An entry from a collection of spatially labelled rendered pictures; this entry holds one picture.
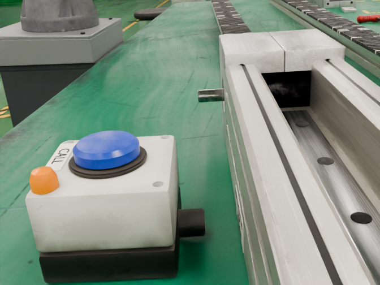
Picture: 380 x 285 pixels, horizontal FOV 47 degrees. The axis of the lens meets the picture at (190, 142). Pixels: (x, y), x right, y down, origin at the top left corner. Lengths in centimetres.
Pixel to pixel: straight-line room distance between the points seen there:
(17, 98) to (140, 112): 43
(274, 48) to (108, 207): 21
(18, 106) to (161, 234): 71
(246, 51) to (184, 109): 17
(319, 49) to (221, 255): 19
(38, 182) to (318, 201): 15
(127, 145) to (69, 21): 63
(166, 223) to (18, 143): 28
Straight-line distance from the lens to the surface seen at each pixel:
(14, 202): 38
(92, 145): 27
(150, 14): 337
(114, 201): 24
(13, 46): 88
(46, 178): 25
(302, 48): 38
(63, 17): 88
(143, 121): 50
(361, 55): 73
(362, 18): 109
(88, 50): 82
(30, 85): 90
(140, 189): 24
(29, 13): 91
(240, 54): 37
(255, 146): 22
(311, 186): 19
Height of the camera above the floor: 96
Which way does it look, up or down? 24 degrees down
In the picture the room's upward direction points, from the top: 4 degrees counter-clockwise
